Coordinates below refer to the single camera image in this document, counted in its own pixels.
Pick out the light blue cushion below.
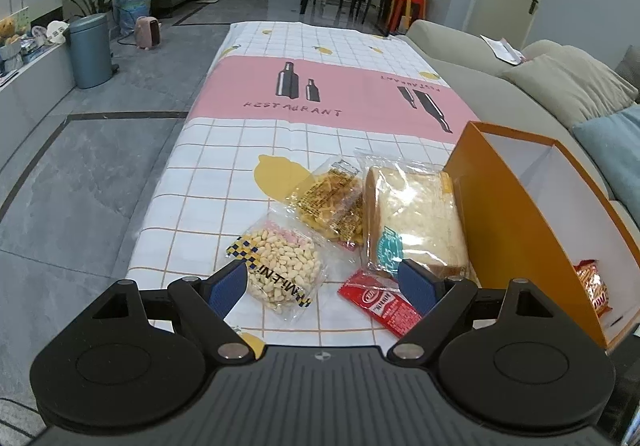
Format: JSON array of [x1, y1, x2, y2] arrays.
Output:
[[570, 103, 640, 207]]

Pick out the red stick snack packet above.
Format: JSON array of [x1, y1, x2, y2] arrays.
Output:
[[572, 258, 613, 317]]

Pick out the clear peanut packet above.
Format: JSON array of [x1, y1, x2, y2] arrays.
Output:
[[226, 218, 328, 324]]

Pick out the pink space heater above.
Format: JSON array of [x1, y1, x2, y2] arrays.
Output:
[[135, 16, 165, 49]]

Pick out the printed checked tablecloth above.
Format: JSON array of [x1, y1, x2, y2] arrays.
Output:
[[125, 21, 483, 352]]

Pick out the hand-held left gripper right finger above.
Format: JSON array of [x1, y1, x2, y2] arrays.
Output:
[[387, 259, 573, 363]]

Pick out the red sausage packet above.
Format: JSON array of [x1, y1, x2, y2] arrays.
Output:
[[337, 268, 423, 339]]

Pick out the clear waffle crisps packet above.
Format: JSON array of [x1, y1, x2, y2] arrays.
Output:
[[285, 156, 368, 249]]

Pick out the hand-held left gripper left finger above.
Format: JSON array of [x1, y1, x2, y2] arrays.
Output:
[[70, 260, 253, 363]]

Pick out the grey cushion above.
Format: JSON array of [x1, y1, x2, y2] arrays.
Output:
[[615, 45, 640, 89]]

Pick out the orange stool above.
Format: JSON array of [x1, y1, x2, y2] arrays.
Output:
[[387, 0, 428, 34]]

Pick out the orange cardboard box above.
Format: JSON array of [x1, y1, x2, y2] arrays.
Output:
[[442, 121, 640, 352]]

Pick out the blue water jug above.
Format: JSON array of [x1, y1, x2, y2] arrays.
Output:
[[116, 0, 152, 37]]

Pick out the sliced bread packet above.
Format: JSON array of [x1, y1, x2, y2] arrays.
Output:
[[355, 151, 473, 282]]

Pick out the beige cushion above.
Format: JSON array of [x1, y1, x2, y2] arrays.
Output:
[[500, 40, 640, 129]]

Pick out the white paper sheet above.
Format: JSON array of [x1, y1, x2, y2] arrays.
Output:
[[480, 33, 528, 64]]

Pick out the grey-blue trash bin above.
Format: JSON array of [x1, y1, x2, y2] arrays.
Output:
[[67, 13, 113, 89]]

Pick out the beige sofa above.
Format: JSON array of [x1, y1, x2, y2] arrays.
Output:
[[402, 18, 640, 237]]

